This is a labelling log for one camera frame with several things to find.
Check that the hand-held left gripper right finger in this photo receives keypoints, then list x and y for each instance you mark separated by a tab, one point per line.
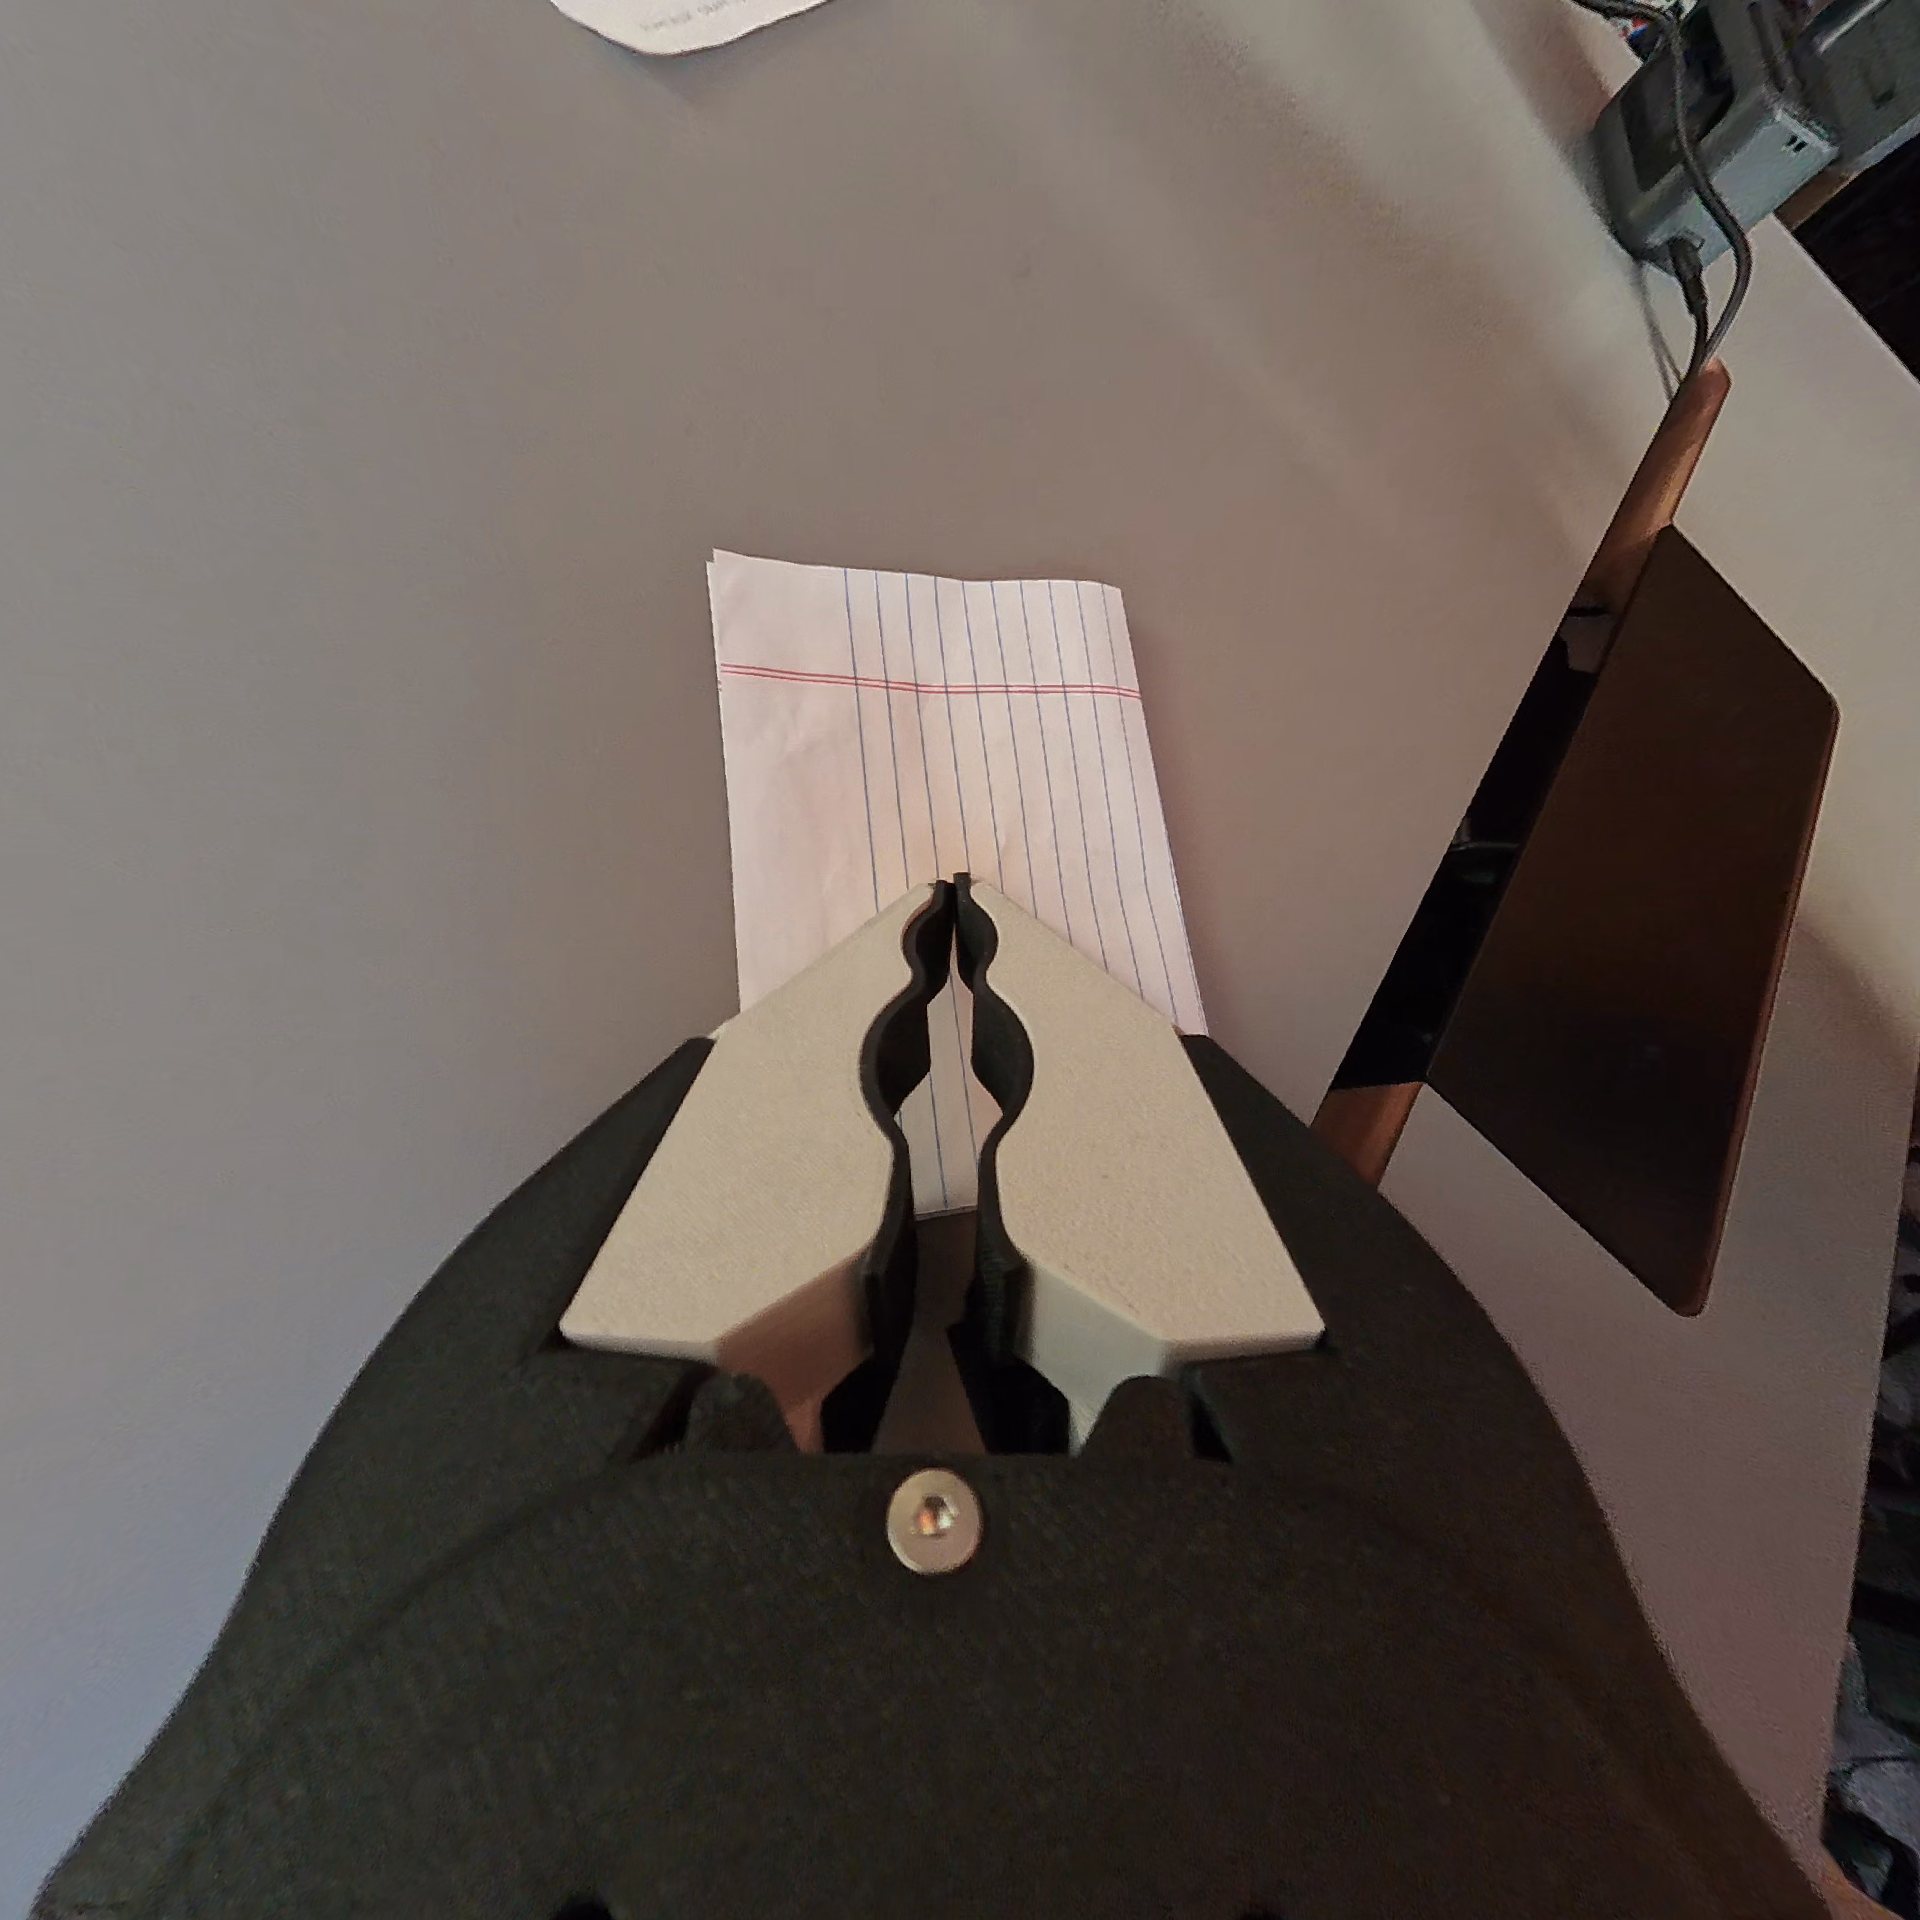
1154	1200

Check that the lined paper sheet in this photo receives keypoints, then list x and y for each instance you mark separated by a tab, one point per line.
931	751

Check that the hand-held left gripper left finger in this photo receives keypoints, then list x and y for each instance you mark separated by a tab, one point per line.
720	1200

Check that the printed instruction sheet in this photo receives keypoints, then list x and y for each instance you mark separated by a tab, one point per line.
674	23

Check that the grey electronic device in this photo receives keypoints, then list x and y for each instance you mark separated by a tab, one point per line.
1755	106

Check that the grey desk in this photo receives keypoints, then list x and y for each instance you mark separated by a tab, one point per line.
1852	629
450	524

